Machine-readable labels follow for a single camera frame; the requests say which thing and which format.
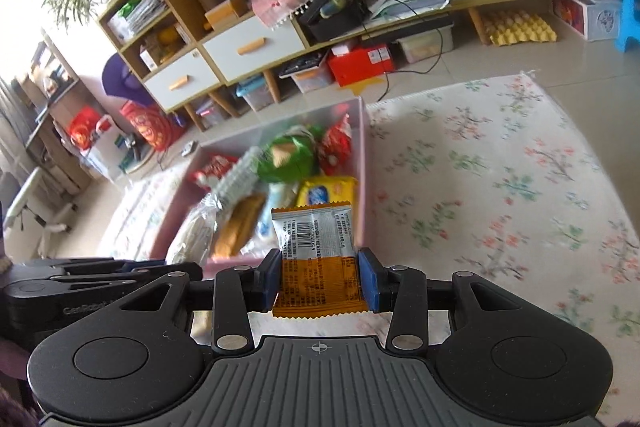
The long white snack packet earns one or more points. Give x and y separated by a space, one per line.
237 177

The pink cardboard box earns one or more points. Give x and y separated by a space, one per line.
365 187

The floral tablecloth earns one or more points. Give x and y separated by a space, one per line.
500 187

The yellow snack packet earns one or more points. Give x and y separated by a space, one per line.
327 191

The white chair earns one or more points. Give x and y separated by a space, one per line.
30 202

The black storage box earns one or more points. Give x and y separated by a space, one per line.
332 14

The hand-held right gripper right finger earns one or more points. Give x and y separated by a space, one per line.
370 279

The white cheese bread packet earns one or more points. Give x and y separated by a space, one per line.
265 222

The orange snack packet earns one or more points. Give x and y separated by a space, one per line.
320 252

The red gift bag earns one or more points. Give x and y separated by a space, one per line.
87 127

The clear bread packet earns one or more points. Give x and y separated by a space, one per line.
192 232

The yellow egg tray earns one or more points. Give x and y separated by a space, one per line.
522 29

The green snack packet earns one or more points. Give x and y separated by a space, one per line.
287 157

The brown biscuit packet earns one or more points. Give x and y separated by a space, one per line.
237 227

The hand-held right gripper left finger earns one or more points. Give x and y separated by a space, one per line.
271 279

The white printed carton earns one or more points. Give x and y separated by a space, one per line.
592 17

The purple cloth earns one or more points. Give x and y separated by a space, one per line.
122 79

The red snack packet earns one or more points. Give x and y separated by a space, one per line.
215 167
335 144

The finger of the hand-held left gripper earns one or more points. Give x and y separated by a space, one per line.
125 271

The red patterned bag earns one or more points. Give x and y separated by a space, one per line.
147 127

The wooden cabinet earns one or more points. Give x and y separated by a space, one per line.
280 32

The red shoe box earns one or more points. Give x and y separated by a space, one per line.
360 67

